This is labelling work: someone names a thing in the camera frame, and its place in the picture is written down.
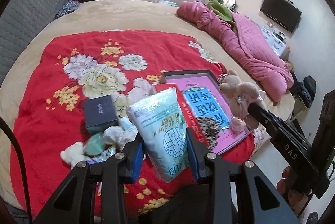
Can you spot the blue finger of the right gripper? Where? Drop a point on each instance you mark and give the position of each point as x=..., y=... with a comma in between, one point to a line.
x=261, y=115

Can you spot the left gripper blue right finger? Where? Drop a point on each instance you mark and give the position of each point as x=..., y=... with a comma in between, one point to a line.
x=237, y=193

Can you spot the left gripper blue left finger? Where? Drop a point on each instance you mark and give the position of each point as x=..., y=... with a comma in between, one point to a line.
x=120, y=169

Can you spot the bagged beige sponge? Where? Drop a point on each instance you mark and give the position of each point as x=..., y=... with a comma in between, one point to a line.
x=237, y=125

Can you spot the white floral scrunchie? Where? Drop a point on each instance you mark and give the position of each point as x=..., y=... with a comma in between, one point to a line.
x=119, y=137

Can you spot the beige bear pink dress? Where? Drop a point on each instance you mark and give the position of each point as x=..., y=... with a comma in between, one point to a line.
x=240, y=95

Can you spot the leopard print scrunchie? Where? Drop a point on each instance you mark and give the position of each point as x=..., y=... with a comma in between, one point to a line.
x=210, y=129

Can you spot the mint green tissue packet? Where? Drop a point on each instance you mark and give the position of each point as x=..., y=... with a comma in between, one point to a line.
x=161, y=124

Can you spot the red tissue pack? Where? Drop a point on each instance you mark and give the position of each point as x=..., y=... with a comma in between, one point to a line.
x=186, y=110

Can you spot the yellow white snack pouch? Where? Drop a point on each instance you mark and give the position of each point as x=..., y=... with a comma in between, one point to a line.
x=103, y=153

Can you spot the white bear purple bow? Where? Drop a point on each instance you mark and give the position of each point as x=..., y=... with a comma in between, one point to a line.
x=74, y=154

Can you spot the dark clothes on chair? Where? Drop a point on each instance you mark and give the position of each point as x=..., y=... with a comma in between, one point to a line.
x=306, y=90

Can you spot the dark shallow box tray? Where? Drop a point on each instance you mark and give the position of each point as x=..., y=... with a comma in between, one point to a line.
x=199, y=77

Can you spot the dark grey small box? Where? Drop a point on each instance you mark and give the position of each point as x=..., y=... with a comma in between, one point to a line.
x=99, y=114

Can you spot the pink and blue book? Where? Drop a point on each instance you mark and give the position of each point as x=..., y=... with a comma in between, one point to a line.
x=209, y=108

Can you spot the white drawer cabinet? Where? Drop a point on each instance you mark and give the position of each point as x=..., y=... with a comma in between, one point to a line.
x=278, y=46

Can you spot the pink quilted duvet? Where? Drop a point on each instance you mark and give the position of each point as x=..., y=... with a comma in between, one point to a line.
x=246, y=44

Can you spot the red floral blanket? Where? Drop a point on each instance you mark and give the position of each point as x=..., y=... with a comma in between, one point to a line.
x=78, y=67

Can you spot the green cloth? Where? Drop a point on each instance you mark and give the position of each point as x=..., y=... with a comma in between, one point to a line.
x=222, y=12

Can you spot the beige bed sheet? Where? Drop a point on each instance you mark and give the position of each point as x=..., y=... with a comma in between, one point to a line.
x=118, y=15

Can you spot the grey quilted headboard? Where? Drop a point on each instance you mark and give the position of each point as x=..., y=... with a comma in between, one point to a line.
x=21, y=22

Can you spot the black wall television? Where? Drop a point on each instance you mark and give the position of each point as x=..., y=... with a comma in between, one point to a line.
x=283, y=13

